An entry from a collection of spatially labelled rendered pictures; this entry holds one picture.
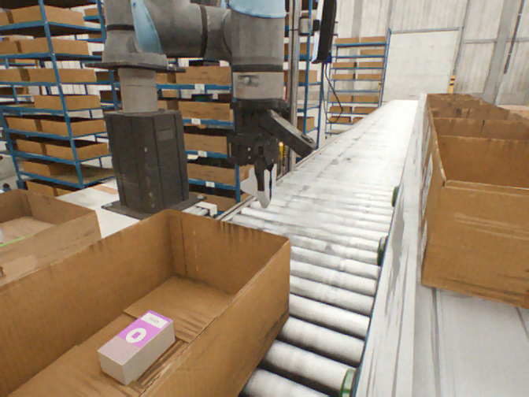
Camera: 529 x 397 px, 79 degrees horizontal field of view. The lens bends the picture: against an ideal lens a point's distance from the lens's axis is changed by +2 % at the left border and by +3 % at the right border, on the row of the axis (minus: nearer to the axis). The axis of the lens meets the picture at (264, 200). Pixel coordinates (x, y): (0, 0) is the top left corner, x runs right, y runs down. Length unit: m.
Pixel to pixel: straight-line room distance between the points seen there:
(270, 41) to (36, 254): 0.69
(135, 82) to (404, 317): 0.94
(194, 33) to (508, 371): 0.66
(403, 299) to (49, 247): 0.77
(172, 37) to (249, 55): 0.16
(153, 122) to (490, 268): 0.91
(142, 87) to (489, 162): 0.95
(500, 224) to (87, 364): 0.64
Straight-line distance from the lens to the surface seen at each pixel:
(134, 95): 1.09
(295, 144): 0.57
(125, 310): 0.70
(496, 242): 0.53
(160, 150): 1.08
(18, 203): 1.28
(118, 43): 1.08
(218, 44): 0.67
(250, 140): 0.58
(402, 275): 0.56
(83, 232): 0.95
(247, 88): 0.56
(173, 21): 0.65
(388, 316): 0.47
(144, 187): 1.09
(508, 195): 0.51
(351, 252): 0.88
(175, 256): 0.75
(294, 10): 1.55
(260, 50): 0.56
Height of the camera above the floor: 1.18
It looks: 21 degrees down
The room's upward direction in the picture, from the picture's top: straight up
